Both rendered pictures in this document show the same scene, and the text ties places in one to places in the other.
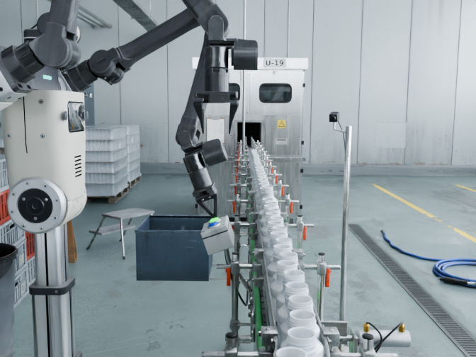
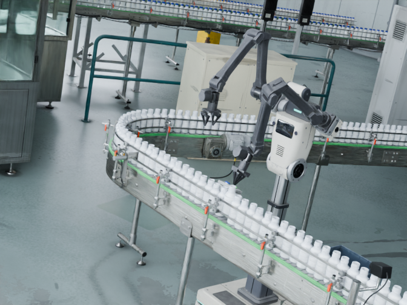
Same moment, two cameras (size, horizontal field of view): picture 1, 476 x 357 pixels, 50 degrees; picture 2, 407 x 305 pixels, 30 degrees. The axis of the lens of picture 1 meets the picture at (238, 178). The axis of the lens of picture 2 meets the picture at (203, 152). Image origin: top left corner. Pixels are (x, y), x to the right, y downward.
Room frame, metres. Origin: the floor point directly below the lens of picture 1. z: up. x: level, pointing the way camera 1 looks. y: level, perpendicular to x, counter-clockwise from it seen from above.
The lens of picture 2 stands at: (4.39, -2.89, 2.57)
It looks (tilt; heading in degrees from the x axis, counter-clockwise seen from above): 17 degrees down; 137
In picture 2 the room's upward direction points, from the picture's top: 11 degrees clockwise
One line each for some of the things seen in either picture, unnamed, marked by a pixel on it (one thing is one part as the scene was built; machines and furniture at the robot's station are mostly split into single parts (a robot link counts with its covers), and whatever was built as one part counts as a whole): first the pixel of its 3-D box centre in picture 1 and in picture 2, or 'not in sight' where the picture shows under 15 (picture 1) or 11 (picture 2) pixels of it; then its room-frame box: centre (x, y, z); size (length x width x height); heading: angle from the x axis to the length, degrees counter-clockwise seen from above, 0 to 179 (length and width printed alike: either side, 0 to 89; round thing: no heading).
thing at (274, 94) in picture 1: (248, 140); not in sight; (7.08, -0.14, 1.05); 1.60 x 1.40 x 2.10; 0
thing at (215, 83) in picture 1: (216, 84); (212, 106); (1.24, 0.05, 1.51); 0.10 x 0.07 x 0.07; 90
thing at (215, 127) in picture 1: (215, 130); not in sight; (6.31, 0.28, 1.22); 0.23 x 0.03 x 0.32; 90
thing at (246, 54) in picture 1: (233, 44); (210, 91); (1.24, 0.01, 1.60); 0.12 x 0.09 x 0.12; 90
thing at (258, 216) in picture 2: not in sight; (257, 223); (1.91, -0.11, 1.08); 0.06 x 0.06 x 0.17
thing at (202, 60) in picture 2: not in sight; (231, 103); (-1.58, 2.97, 0.59); 1.10 x 0.62 x 1.18; 72
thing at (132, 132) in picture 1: (110, 154); not in sight; (10.04, 2.54, 0.59); 1.25 x 1.03 x 1.17; 1
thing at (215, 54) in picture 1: (219, 58); (213, 96); (1.24, 0.05, 1.57); 0.07 x 0.06 x 0.07; 90
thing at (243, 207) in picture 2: not in sight; (242, 213); (1.79, -0.11, 1.08); 0.06 x 0.06 x 0.17
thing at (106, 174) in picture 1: (91, 162); not in sight; (8.45, 2.45, 0.59); 1.24 x 1.03 x 1.17; 2
